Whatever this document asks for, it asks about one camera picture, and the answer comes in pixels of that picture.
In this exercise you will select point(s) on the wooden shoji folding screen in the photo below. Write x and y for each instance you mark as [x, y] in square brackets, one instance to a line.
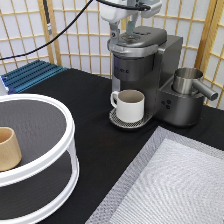
[72, 34]

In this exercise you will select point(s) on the white two-tier round shelf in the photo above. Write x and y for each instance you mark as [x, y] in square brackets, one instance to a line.
[49, 169]

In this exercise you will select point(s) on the grey pod coffee machine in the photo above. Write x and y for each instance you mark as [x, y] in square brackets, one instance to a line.
[146, 61]

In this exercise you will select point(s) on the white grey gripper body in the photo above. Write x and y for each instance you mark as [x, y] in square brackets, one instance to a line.
[113, 11]

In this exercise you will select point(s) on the steel milk frother jug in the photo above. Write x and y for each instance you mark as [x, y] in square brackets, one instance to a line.
[188, 80]

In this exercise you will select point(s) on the grey woven placemat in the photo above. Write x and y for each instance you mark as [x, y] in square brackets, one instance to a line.
[172, 180]

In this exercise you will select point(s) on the white ceramic mug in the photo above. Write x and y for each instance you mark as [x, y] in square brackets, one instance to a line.
[128, 105]

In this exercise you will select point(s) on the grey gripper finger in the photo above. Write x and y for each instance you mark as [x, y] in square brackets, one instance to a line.
[130, 27]
[115, 32]

